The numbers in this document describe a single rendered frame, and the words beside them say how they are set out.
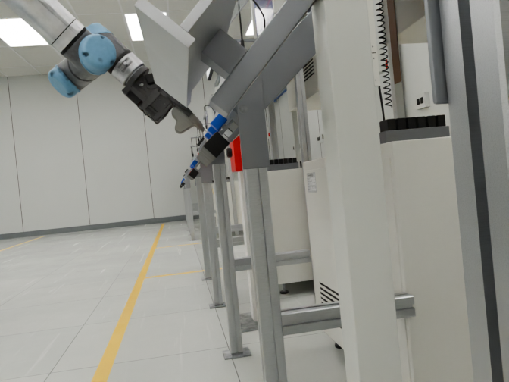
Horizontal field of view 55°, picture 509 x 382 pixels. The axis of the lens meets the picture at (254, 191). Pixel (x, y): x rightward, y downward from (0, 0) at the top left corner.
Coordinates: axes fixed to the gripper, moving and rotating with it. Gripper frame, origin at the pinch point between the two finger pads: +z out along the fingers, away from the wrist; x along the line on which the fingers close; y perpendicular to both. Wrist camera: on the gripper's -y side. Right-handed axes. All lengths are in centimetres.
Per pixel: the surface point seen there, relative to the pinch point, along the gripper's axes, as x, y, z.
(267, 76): 32.0, -11.2, 4.5
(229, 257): -38, 21, 34
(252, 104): 36.4, -4.3, 5.9
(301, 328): 36, 20, 40
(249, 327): -65, 37, 62
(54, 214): -849, 199, -133
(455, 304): 32, -4, 63
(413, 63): -266, -197, 80
